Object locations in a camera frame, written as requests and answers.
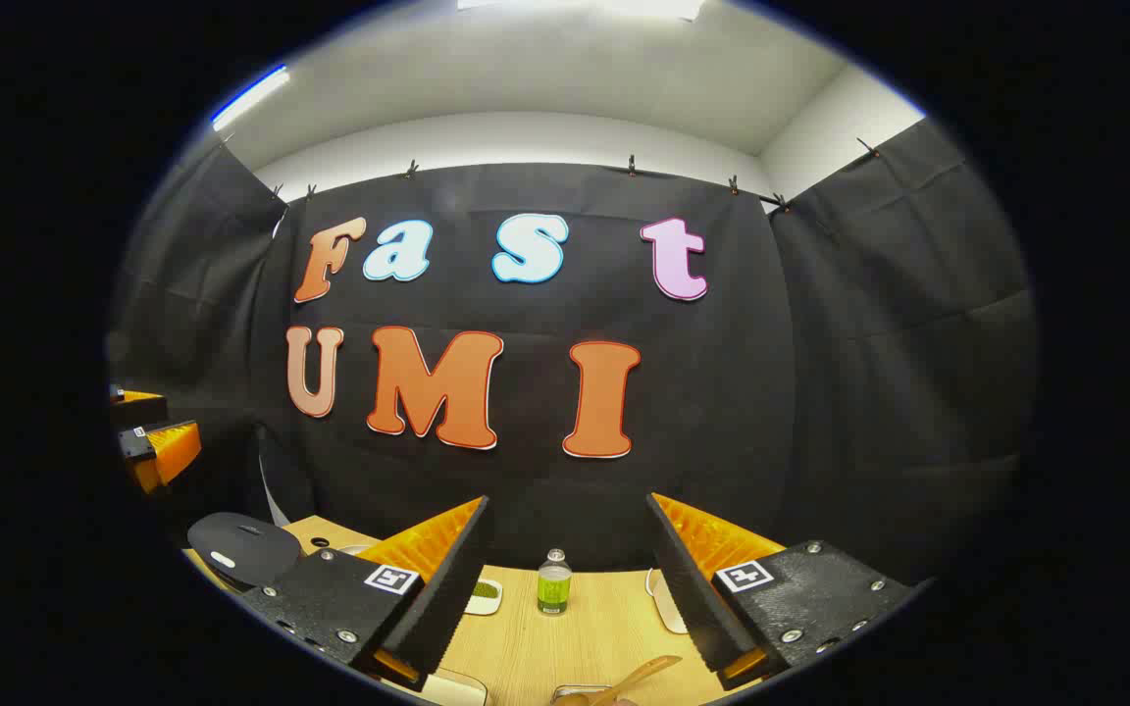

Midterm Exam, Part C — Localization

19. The black backdrop cloth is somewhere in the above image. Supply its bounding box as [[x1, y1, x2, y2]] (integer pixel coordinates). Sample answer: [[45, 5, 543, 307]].
[[106, 118, 1042, 589]]

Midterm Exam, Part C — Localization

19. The white toaster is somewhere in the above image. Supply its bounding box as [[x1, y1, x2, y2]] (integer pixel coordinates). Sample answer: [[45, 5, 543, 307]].
[[645, 567, 692, 635]]

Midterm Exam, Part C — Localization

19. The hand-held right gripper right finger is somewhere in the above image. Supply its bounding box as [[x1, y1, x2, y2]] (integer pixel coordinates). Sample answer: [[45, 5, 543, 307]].
[[645, 492, 921, 692]]

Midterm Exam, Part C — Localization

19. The black rice cooker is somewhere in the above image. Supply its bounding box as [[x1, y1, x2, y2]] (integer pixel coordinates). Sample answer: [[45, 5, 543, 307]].
[[186, 511, 304, 591]]

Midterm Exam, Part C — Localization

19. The wooden spoon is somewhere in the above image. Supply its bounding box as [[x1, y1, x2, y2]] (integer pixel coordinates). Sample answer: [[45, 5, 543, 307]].
[[565, 654, 685, 706]]

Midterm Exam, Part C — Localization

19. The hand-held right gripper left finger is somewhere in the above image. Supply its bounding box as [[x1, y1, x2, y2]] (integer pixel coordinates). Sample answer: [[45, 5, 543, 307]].
[[241, 495, 491, 692]]

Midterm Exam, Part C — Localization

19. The green label plastic bottle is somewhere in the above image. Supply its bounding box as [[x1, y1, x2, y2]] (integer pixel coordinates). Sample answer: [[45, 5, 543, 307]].
[[537, 548, 574, 617]]

